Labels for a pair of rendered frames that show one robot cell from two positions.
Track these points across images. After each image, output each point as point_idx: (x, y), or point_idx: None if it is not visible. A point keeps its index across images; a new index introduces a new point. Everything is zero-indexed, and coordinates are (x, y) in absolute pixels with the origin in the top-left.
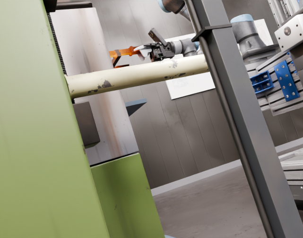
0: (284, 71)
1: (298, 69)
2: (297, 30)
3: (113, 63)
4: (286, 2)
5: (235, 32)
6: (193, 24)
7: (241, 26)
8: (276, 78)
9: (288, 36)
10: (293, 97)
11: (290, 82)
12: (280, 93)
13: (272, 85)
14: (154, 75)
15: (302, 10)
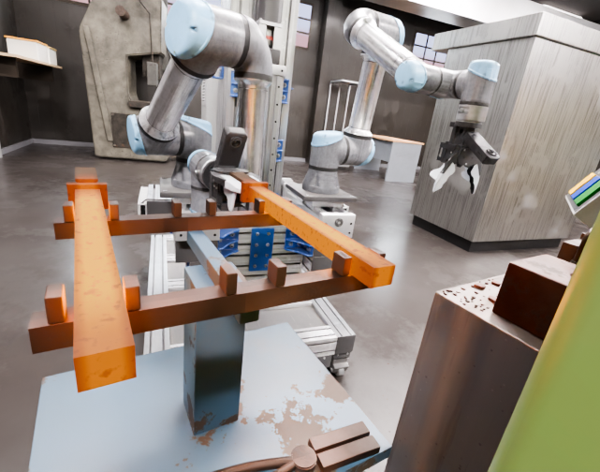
0: (267, 240)
1: (315, 256)
2: (348, 228)
3: (243, 227)
4: (273, 153)
5: (194, 144)
6: (252, 146)
7: (208, 141)
8: (248, 242)
9: (336, 227)
10: (262, 269)
11: (267, 253)
12: (242, 259)
13: (236, 248)
14: None
15: (335, 200)
